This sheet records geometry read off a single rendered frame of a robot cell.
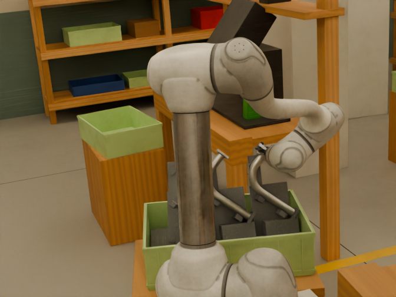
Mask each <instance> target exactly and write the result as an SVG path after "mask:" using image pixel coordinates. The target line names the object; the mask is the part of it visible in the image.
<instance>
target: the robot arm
mask: <svg viewBox="0 0 396 297"><path fill-rule="evenodd" d="M147 79H148V83H149V84H150V87H151V88H152V90H153V91H154V92H156V93H157V94H158V95H162V96H163V98H164V100H165V102H166V105H167V107H168V109H169V110H170V112H173V131H174V152H175V163H176V176H177V197H178V208H179V229H180V242H179V243H178V244H177V245H176V246H175V247H174V249H173V250H172V252H171V258H170V259H169V260H167V261H165V262H164V263H163V265H162V266H161V267H160V269H159V272H158V274H157V277H156V294H157V297H298V290H297V285H296V280H295V276H294V274H293V270H292V268H291V266H290V264H289V262H288V260H287V258H285V256H284V255H283V254H281V253H280V252H279V251H277V250H275V249H271V248H265V247H263V248H257V249H254V250H251V251H249V252H247V253H245V254H244V255H243V256H242V257H241V258H240V259H239V261H238V263H229V261H228V258H227V256H226V253H225V249H224V247H223V246H222V245H221V244H220V243H219V242H218V241H217V240H216V232H215V207H214V194H213V169H212V145H211V132H210V110H211V109H212V107H213V105H214V103H215V98H216V94H218V93H225V94H240V96H241V97H242V98H243V99H244V100H245V101H246V102H247V103H248V104H249V105H250V106H251V107H252V108H253V109H254V110H255V111H256V112H257V113H258V114H259V115H261V116H262V117H265V118H270V119H281V118H295V117H300V119H299V122H298V126H297V127H296V128H295V129H294V130H293V131H292V132H291V133H289V134H288V135H287V136H286V137H284V138H283V139H281V140H280V141H278V142H277V143H276V144H273V145H271V146H270V147H268V146H267V147H266V146H265V144H264V143H263V142H260V143H258V144H257V146H256V147H255V149H256V150H257V152H256V154H263V155H265V158H266V159H265V161H267V162H268V164H269V165H270V166H271V167H273V168H275V169H276V170H278V171H281V172H283V173H292V172H295V171H297V170H299V169H300V168H301V167H302V166H303V165H304V163H305V162H306V161H307V159H308V158H309V157H310V156H311V155H312V154H313V153H314V152H315V151H317V149H319V148H321V147H322V146H323V145H324V144H326V143H327V142H328V141H329V140H330V139H331V138H332V137H333V136H334V135H335V134H336V133H337V132H338V131H339V129H340V128H341V127H342V125H343V123H344V120H345V117H344V116H345V115H344V112H343V110H342V108H341V107H340V106H339V105H337V104H335V103H324V104H321V105H318V104H317V103H316V102H314V101H311V100H298V99H278V98H274V93H273V78H272V70H271V68H270V65H269V63H268V61H267V59H266V57H265V55H264V53H263V52H262V51H261V49H260V48H259V47H258V46H257V45H256V44H255V43H253V42H252V41H251V40H249V39H247V38H242V37H237V38H233V39H231V40H229V41H228V42H226V43H221V44H210V43H194V44H182V45H176V46H173V47H170V48H167V49H164V50H162V51H160V52H158V53H157V54H156V55H154V56H153V57H151V59H150V61H149V63H148V67H147Z"/></svg>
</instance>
